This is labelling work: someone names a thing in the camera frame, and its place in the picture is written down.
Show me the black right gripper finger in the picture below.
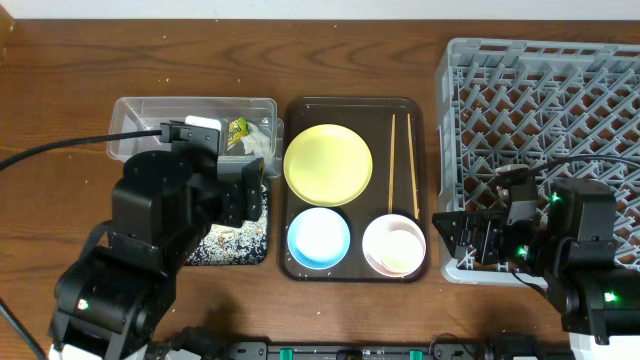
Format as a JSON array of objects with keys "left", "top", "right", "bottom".
[
  {"left": 432, "top": 211, "right": 469, "bottom": 238},
  {"left": 440, "top": 230, "right": 468, "bottom": 258}
]

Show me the white napkin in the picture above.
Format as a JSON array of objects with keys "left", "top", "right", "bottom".
[{"left": 241, "top": 123, "right": 271, "bottom": 157}]

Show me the green snack wrapper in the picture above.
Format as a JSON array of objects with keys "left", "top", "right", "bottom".
[{"left": 227, "top": 117, "right": 250, "bottom": 150}]

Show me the light blue bowl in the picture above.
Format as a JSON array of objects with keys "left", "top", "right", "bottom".
[{"left": 286, "top": 207, "right": 351, "bottom": 270}]

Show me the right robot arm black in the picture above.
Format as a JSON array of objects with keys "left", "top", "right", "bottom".
[{"left": 432, "top": 175, "right": 639, "bottom": 359}]

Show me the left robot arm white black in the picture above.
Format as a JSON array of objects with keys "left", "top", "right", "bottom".
[{"left": 48, "top": 123, "right": 264, "bottom": 359}]

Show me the grey dishwasher rack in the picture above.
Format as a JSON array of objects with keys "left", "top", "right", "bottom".
[{"left": 435, "top": 38, "right": 639, "bottom": 270}]

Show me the black tray with rice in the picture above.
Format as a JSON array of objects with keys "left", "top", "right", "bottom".
[{"left": 186, "top": 175, "right": 269, "bottom": 266}]

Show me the small cream cup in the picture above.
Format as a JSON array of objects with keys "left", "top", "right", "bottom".
[{"left": 380, "top": 230, "right": 424, "bottom": 274}]

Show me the left wooden chopstick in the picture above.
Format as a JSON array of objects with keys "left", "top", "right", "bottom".
[{"left": 387, "top": 114, "right": 396, "bottom": 214}]

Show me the wooden chopstick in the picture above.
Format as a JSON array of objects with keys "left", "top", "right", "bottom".
[
  {"left": 387, "top": 114, "right": 396, "bottom": 214},
  {"left": 407, "top": 113, "right": 420, "bottom": 220}
]

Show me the pink bowl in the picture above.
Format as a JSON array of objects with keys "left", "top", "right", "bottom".
[{"left": 362, "top": 214, "right": 427, "bottom": 282}]

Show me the yellow plate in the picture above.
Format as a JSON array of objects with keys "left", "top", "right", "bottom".
[{"left": 283, "top": 124, "right": 373, "bottom": 207}]

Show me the right wooden chopstick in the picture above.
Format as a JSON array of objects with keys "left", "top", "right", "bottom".
[{"left": 407, "top": 113, "right": 420, "bottom": 220}]

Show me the clear plastic bin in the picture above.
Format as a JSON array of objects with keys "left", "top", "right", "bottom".
[{"left": 109, "top": 97, "right": 284, "bottom": 178}]

